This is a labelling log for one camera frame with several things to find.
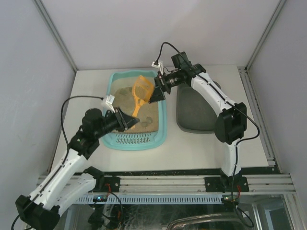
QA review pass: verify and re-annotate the orange plastic litter scoop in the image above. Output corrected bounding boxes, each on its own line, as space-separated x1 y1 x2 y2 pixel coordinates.
132 75 154 117

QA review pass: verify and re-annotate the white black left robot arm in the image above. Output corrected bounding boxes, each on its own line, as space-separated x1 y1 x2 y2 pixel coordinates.
15 108 140 230

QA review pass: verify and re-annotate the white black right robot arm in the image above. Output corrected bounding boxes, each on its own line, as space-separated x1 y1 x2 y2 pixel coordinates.
149 52 247 177

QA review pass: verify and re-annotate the teal plastic litter box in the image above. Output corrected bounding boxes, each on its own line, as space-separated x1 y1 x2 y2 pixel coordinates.
102 69 167 151

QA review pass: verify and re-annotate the dark grey plastic bin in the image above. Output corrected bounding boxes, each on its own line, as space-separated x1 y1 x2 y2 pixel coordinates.
176 84 217 134

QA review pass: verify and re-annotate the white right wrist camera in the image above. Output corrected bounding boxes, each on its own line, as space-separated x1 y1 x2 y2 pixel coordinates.
151 60 164 75

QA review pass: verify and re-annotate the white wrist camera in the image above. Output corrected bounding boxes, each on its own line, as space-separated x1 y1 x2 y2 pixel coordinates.
101 94 115 113
151 60 164 75

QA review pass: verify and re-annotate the black right camera cable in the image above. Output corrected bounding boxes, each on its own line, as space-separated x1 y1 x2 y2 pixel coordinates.
155 42 190 67

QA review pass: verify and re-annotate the black camera cable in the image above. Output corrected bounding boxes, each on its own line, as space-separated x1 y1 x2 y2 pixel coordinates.
61 96 104 147
155 42 190 67

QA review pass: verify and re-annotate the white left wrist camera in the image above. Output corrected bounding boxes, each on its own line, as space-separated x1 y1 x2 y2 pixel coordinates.
101 94 115 113

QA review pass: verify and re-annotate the black left camera cable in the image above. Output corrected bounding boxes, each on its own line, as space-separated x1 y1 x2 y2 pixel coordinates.
61 96 104 147

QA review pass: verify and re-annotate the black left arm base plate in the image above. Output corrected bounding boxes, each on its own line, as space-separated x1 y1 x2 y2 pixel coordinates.
93 176 120 193

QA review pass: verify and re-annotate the blue slotted cable duct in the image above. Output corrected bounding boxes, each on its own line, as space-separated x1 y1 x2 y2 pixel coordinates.
74 194 223 205

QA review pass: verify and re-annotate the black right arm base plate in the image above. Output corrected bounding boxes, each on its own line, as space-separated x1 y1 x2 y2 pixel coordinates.
204 176 249 193

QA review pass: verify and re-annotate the aluminium mounting rail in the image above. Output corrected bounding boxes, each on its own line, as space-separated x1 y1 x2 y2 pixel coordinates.
35 173 296 195

